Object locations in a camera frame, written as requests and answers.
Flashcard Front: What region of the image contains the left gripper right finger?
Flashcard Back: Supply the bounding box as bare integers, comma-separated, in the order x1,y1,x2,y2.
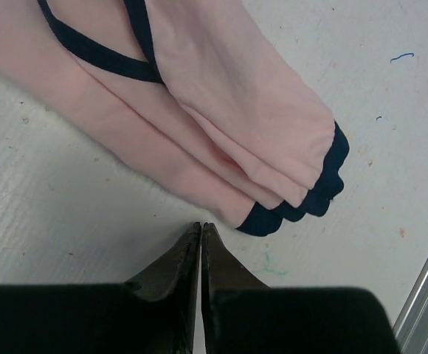
201,223,401,353

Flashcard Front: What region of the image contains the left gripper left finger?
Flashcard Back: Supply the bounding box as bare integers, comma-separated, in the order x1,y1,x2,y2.
0,223,201,353

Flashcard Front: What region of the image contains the pink underwear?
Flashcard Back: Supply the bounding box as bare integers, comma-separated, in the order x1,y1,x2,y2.
0,1,349,236

